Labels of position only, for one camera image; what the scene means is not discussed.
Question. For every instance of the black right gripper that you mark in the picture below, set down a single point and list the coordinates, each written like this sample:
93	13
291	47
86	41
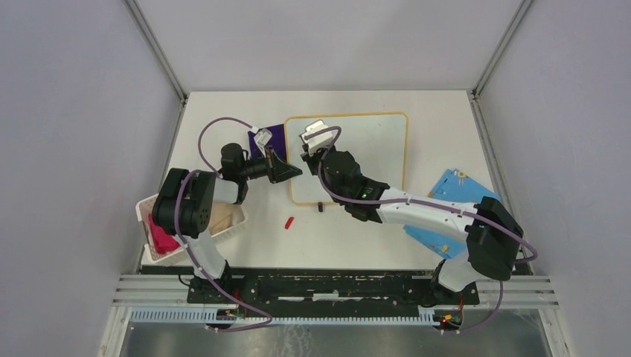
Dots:
310	160

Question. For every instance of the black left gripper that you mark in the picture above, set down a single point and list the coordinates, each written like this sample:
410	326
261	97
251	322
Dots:
277	170

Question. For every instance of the red marker cap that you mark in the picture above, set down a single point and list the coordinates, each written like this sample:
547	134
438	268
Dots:
289	222

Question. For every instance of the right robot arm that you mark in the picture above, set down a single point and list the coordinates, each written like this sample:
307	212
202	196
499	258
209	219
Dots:
490	233

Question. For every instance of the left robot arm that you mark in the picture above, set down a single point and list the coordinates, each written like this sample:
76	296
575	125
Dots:
183	206

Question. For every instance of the yellow framed whiteboard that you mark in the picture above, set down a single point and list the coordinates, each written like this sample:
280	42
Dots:
377	140

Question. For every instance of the purple cloth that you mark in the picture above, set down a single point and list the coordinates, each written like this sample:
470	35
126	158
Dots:
277	142

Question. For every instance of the beige cloth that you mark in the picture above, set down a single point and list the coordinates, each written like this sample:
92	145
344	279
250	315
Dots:
224	216

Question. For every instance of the red cloth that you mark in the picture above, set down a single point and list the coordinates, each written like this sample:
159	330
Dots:
163	243

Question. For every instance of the blue cartoon print cloth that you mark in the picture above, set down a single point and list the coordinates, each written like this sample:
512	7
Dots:
453	186

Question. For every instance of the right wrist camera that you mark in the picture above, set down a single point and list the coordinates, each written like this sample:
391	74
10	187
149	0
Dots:
318	135

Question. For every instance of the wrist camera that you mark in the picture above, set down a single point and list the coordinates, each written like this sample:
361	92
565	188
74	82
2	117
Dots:
318	135
261	137

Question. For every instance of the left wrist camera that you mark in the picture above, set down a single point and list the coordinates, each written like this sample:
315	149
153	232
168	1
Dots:
261	137

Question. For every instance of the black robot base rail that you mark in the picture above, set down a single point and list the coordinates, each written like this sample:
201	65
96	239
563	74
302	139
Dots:
335	293

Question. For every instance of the grey aluminium frame post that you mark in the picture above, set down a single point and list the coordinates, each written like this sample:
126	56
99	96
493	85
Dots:
497	54

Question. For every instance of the white slotted cable duct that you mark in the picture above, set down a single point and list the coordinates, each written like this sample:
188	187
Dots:
424	317

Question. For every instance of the left aluminium frame post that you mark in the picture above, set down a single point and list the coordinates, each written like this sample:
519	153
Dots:
156	49

